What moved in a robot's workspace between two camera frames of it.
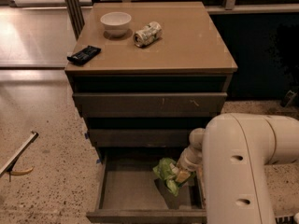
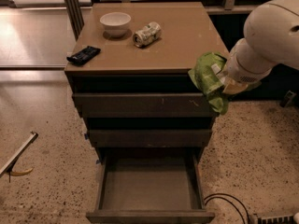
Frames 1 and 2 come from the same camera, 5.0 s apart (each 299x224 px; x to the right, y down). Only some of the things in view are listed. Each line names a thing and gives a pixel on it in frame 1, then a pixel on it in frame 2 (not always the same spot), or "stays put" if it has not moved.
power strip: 289,219 stays put
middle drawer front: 141,138 stays put
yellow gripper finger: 182,176 → 232,88
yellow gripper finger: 176,170 → 215,68
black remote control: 84,55 stays put
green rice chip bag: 163,170 → 206,80
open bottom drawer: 130,191 stays put
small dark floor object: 286,100 stays put
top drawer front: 150,105 stays put
